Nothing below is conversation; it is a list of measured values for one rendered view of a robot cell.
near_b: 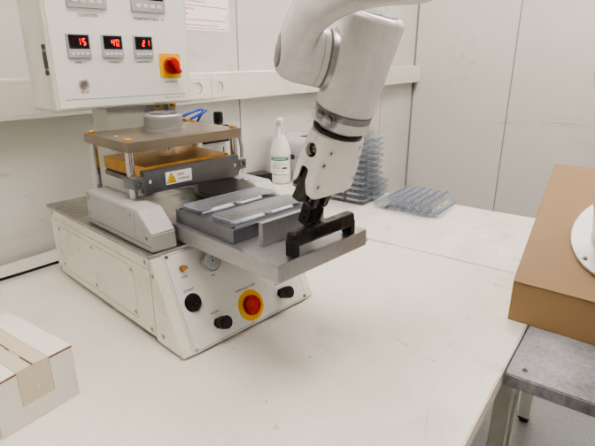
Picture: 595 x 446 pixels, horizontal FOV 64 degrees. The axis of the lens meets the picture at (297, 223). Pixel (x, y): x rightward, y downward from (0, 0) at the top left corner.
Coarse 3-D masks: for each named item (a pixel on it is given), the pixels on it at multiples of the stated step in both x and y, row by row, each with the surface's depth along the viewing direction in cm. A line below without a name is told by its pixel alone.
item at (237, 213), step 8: (264, 200) 89; (272, 200) 89; (280, 200) 89; (288, 200) 89; (296, 200) 89; (240, 208) 85; (248, 208) 85; (256, 208) 85; (264, 208) 85; (272, 208) 85; (216, 216) 80; (224, 216) 80; (232, 216) 80; (240, 216) 80; (248, 216) 80
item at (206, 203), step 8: (232, 192) 95; (240, 192) 95; (248, 192) 95; (256, 192) 95; (264, 192) 95; (200, 200) 89; (208, 200) 89; (216, 200) 89; (224, 200) 89; (232, 200) 89; (200, 208) 85; (208, 208) 85
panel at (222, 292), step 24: (168, 264) 85; (192, 264) 88; (192, 288) 87; (216, 288) 91; (240, 288) 94; (264, 288) 98; (192, 312) 87; (216, 312) 90; (240, 312) 93; (264, 312) 97; (192, 336) 86; (216, 336) 89
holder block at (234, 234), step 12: (180, 216) 87; (192, 216) 84; (204, 216) 83; (276, 216) 83; (204, 228) 82; (216, 228) 80; (228, 228) 77; (240, 228) 78; (252, 228) 80; (228, 240) 78; (240, 240) 78
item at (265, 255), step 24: (288, 216) 79; (192, 240) 84; (216, 240) 79; (264, 240) 76; (336, 240) 79; (360, 240) 84; (240, 264) 76; (264, 264) 71; (288, 264) 71; (312, 264) 75
